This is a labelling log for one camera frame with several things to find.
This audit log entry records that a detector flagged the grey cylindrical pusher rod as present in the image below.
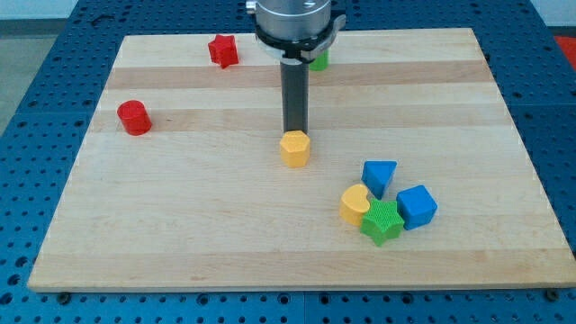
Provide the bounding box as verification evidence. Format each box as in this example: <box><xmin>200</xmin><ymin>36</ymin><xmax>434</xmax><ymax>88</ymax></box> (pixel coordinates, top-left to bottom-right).
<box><xmin>280</xmin><ymin>63</ymin><xmax>309</xmax><ymax>133</ymax></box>

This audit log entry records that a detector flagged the yellow hexagon block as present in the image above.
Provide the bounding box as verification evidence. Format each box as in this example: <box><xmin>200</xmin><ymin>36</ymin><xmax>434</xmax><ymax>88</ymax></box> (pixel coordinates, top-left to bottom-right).
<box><xmin>280</xmin><ymin>130</ymin><xmax>311</xmax><ymax>168</ymax></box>

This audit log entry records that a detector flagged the green block behind arm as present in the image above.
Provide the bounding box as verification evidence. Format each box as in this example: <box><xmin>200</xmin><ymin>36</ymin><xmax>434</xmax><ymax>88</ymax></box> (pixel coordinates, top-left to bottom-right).
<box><xmin>309</xmin><ymin>50</ymin><xmax>329</xmax><ymax>71</ymax></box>

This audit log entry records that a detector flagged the yellow heart block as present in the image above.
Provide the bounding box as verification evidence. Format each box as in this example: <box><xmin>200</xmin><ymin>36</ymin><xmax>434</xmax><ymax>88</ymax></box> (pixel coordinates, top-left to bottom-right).
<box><xmin>338</xmin><ymin>184</ymin><xmax>370</xmax><ymax>227</ymax></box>

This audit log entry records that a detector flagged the red star block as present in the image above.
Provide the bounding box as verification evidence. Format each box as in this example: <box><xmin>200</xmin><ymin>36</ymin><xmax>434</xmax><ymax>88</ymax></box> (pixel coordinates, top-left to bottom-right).
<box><xmin>208</xmin><ymin>34</ymin><xmax>239</xmax><ymax>69</ymax></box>

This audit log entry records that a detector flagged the blue triangle block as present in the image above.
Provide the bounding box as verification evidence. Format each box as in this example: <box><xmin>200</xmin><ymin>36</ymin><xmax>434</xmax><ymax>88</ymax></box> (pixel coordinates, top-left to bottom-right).
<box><xmin>361</xmin><ymin>160</ymin><xmax>398</xmax><ymax>199</ymax></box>

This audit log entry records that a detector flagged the light wooden board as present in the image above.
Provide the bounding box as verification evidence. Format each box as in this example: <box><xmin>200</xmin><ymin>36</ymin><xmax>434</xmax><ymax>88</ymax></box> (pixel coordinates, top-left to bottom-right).
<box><xmin>28</xmin><ymin>28</ymin><xmax>575</xmax><ymax>293</ymax></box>

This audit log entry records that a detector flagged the red cylinder block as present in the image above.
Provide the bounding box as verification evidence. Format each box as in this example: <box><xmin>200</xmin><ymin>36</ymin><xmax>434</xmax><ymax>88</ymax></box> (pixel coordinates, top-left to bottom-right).
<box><xmin>117</xmin><ymin>100</ymin><xmax>152</xmax><ymax>136</ymax></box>

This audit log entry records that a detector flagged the green star block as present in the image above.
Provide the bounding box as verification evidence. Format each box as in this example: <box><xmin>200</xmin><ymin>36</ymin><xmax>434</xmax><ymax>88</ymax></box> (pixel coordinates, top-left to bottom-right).
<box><xmin>360</xmin><ymin>198</ymin><xmax>405</xmax><ymax>247</ymax></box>

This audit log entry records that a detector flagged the blue cube block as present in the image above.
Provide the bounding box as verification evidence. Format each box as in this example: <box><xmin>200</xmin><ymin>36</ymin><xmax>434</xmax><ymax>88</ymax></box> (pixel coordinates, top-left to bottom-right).
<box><xmin>396</xmin><ymin>184</ymin><xmax>437</xmax><ymax>230</ymax></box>

